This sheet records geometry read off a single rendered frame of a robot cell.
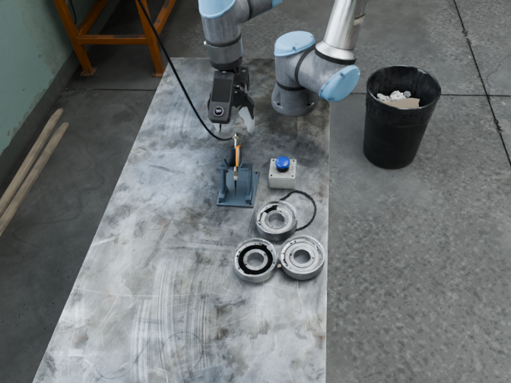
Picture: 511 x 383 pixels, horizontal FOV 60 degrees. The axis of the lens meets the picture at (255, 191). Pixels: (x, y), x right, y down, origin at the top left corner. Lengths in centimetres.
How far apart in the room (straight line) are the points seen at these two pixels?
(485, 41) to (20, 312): 317
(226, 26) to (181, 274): 57
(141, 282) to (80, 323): 16
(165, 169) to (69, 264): 105
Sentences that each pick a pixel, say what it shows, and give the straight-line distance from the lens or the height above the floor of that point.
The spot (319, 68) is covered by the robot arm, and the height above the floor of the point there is 101.
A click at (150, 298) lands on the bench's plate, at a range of 108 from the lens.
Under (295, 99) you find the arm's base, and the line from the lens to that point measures 139.
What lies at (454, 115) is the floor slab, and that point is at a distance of 280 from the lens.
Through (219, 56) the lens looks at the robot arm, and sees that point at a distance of 96.
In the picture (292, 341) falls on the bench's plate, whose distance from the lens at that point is 99.
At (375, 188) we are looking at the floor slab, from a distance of 229.
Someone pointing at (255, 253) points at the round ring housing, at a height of 82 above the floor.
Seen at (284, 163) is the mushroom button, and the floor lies 87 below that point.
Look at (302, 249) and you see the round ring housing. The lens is 106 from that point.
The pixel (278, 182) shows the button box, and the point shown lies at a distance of 119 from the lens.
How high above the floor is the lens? 172
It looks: 50 degrees down
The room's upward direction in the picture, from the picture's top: 6 degrees counter-clockwise
